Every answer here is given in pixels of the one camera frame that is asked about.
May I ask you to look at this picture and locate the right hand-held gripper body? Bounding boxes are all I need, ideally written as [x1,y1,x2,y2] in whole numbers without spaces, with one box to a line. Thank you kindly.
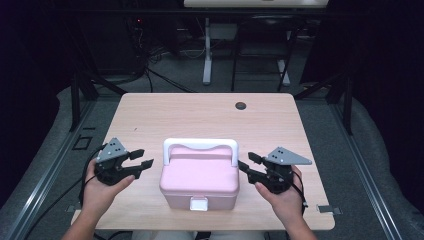
[247,146,314,195]

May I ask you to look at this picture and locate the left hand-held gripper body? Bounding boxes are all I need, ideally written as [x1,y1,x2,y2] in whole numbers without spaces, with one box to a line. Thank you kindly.
[93,137,142,187]

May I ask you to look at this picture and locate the pink storage box white handle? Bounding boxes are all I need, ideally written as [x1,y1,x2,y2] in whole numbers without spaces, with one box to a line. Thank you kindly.
[159,137,241,212]

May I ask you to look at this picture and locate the person's right hand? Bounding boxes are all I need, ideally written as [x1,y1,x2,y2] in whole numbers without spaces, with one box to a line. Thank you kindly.
[254,165,306,224]

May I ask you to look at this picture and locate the person's left hand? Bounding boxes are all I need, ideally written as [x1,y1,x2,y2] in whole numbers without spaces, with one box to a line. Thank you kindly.
[81,158,136,215]

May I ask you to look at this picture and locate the black metal stand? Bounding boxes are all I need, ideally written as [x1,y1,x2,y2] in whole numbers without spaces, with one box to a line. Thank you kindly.
[293,71,355,136]
[68,63,128,133]

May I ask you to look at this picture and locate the black computer tower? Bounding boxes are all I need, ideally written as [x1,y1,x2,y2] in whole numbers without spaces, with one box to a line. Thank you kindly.
[78,11,143,76]

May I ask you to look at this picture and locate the white desk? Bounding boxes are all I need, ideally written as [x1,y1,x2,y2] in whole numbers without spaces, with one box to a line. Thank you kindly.
[182,0,330,86]

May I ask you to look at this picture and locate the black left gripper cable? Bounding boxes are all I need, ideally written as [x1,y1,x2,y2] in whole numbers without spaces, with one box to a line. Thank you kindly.
[78,143,108,205]

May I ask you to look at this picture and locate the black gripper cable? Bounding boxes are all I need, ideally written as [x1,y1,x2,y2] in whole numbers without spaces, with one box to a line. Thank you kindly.
[78,143,108,205]
[291,168,310,216]

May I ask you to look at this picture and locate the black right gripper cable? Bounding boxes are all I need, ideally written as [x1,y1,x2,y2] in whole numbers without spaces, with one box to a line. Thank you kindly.
[291,168,310,216]

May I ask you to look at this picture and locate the aluminium floor rail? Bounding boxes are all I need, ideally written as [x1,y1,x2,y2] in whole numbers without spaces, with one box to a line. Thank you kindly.
[328,101,404,240]
[5,99,98,240]

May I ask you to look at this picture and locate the black floor cables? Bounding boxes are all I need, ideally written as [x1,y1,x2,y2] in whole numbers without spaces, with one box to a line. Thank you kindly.
[141,39,201,94]

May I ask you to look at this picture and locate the black metal chair frame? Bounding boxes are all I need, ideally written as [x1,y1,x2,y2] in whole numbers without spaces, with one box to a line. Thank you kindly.
[230,14,299,93]

